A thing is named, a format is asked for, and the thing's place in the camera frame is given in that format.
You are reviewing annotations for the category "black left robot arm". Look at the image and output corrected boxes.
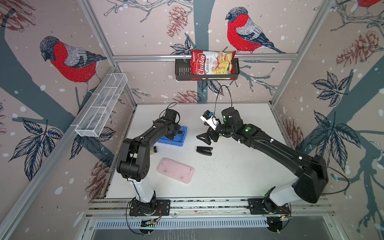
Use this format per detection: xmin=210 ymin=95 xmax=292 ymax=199
xmin=117 ymin=109 xmax=181 ymax=204

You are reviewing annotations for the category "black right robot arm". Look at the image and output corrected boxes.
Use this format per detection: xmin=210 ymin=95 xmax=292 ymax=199
xmin=197 ymin=107 xmax=329 ymax=213

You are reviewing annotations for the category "blue plastic bin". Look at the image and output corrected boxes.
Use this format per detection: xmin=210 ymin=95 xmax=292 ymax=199
xmin=158 ymin=126 xmax=188 ymax=147

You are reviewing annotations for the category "black stapler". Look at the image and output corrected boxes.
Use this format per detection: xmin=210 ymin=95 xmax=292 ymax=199
xmin=196 ymin=146 xmax=213 ymax=156

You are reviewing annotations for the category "pink plastic tray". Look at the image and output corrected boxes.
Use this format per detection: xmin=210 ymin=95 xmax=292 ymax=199
xmin=157 ymin=158 xmax=194 ymax=184

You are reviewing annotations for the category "red chips bag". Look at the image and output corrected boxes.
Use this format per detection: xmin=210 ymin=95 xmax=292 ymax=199
xmin=191 ymin=50 xmax=236 ymax=76

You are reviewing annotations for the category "aluminium horizontal back bar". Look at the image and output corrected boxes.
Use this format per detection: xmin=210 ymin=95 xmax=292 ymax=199
xmin=112 ymin=53 xmax=299 ymax=63

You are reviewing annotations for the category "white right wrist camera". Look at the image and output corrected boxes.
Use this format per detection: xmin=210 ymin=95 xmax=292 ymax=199
xmin=200 ymin=110 xmax=221 ymax=131

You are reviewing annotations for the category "black wall basket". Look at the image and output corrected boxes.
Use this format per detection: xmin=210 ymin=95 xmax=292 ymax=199
xmin=174 ymin=57 xmax=241 ymax=82

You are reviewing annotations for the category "white wire mesh basket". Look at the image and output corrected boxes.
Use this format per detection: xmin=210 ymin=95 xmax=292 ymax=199
xmin=75 ymin=73 xmax=128 ymax=138

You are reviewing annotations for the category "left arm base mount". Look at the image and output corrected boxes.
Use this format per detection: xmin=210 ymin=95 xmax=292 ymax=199
xmin=128 ymin=198 xmax=171 ymax=217

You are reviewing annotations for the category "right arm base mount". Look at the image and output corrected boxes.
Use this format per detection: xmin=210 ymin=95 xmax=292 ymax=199
xmin=247 ymin=198 xmax=291 ymax=215

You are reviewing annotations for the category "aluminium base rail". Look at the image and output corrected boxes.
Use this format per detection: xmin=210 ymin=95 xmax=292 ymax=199
xmin=85 ymin=197 xmax=336 ymax=219

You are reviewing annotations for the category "aluminium corner post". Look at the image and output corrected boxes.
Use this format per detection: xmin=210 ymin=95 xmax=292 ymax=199
xmin=78 ymin=0 xmax=137 ymax=110

